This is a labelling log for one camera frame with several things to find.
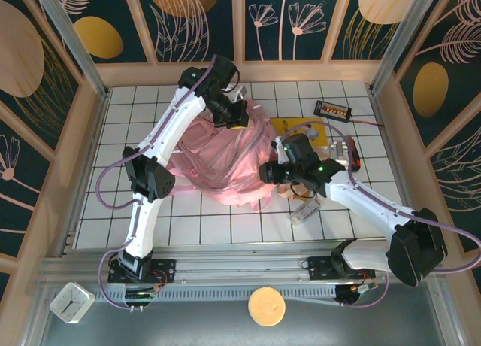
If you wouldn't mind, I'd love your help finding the beige plush toy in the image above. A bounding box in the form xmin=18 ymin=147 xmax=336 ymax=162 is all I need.
xmin=276 ymin=184 xmax=320 ymax=202

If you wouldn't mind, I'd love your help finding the yellow picture book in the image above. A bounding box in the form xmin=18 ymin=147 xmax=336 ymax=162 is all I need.
xmin=270 ymin=116 xmax=328 ymax=150

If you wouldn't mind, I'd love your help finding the pink backpack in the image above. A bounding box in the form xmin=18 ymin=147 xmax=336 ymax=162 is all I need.
xmin=165 ymin=93 xmax=279 ymax=214

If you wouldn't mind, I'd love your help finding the clear plastic box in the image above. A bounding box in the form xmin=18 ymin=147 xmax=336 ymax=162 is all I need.
xmin=287 ymin=197 xmax=322 ymax=226

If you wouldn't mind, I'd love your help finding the silver metal block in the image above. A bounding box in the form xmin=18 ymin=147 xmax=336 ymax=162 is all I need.
xmin=325 ymin=139 xmax=351 ymax=161

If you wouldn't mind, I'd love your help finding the black charger board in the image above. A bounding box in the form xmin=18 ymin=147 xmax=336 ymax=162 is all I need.
xmin=313 ymin=99 xmax=353 ymax=123

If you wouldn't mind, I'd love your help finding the round yellow cork disc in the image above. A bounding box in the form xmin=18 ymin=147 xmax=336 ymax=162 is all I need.
xmin=247 ymin=286 xmax=286 ymax=327

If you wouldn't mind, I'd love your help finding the white alarm clock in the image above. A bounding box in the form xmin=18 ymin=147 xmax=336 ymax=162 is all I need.
xmin=49 ymin=281 xmax=95 ymax=324

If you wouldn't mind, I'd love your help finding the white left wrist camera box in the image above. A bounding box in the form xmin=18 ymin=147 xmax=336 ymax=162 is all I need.
xmin=225 ymin=83 xmax=247 ymax=103

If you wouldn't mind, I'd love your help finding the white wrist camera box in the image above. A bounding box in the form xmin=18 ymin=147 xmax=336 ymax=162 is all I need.
xmin=272 ymin=135 xmax=289 ymax=166
xmin=225 ymin=83 xmax=247 ymax=103

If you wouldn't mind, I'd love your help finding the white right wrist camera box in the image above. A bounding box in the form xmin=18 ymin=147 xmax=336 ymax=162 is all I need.
xmin=272 ymin=135 xmax=289 ymax=166

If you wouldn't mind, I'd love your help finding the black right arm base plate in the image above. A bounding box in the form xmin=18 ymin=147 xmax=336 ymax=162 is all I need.
xmin=307 ymin=255 xmax=376 ymax=283

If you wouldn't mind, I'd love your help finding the aluminium mounting rail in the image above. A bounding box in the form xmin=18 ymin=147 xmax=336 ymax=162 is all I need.
xmin=37 ymin=247 xmax=443 ymax=287

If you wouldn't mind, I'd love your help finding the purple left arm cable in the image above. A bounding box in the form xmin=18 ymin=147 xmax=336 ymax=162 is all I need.
xmin=96 ymin=54 xmax=241 ymax=310

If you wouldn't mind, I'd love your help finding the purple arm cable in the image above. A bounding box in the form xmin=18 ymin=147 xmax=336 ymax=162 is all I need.
xmin=277 ymin=120 xmax=481 ymax=309
xmin=96 ymin=54 xmax=241 ymax=310

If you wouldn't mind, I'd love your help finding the grey slotted cable duct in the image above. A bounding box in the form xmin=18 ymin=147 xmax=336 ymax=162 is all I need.
xmin=93 ymin=285 xmax=335 ymax=302

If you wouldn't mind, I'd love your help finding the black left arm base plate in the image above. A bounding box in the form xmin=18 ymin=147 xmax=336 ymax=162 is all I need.
xmin=107 ymin=259 xmax=177 ymax=285

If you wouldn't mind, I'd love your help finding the aluminium frame post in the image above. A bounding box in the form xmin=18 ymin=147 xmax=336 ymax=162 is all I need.
xmin=32 ymin=0 xmax=110 ymax=99
xmin=368 ymin=0 xmax=440 ymax=95

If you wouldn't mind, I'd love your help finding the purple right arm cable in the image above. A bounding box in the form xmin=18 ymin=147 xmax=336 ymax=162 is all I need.
xmin=277 ymin=120 xmax=481 ymax=309

